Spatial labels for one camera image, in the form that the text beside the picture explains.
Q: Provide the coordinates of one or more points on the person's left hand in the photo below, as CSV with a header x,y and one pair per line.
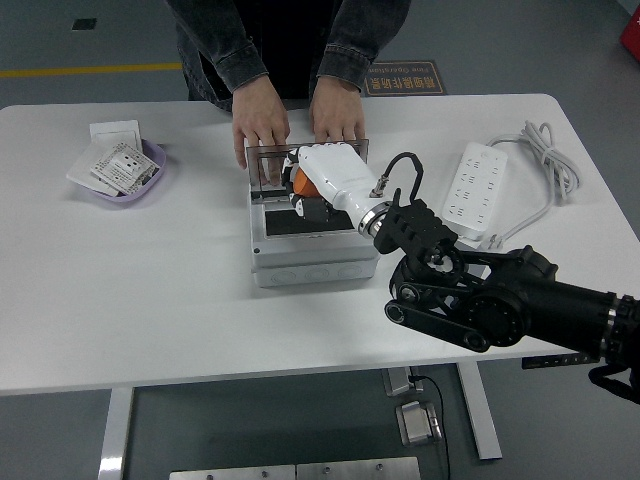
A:
x,y
337,112

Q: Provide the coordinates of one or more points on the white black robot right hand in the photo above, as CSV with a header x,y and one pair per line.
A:
x,y
335,170

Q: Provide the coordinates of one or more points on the person's right hand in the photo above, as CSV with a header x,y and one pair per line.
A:
x,y
260,120

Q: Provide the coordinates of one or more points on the orange cylinder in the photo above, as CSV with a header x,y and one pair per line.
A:
x,y
302,184

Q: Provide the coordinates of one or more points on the grey electrical box clear lid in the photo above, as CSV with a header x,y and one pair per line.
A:
x,y
310,260

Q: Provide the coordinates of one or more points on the person's right forearm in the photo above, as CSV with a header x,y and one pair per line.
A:
x,y
220,35

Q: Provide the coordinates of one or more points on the person's left forearm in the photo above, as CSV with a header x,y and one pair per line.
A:
x,y
360,35

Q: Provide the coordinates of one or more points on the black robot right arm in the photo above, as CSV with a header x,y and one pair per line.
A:
x,y
525,300

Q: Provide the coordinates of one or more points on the silver floor outlet box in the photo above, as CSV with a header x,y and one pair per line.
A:
x,y
415,422

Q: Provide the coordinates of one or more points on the person torso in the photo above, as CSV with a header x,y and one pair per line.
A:
x,y
285,50

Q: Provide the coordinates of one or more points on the brown floor sign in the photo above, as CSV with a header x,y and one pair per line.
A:
x,y
410,79

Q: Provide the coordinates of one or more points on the purple plastic tray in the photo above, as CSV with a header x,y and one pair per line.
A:
x,y
157,160

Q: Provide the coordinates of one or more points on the white power strip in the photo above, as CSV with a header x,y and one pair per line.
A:
x,y
475,185

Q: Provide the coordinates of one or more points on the packaged white socket panel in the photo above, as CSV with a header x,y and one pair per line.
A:
x,y
125,167

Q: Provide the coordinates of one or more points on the dark square floor cover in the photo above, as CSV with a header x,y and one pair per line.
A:
x,y
84,24

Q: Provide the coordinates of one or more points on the white table leg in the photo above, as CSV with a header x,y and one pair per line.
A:
x,y
116,430
480,410

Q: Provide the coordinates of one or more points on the red object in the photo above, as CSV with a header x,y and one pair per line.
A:
x,y
631,32

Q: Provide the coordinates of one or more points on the grey metal plate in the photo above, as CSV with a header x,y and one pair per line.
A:
x,y
232,473

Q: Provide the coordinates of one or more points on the white wall switch plate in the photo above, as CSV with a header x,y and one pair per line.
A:
x,y
115,129

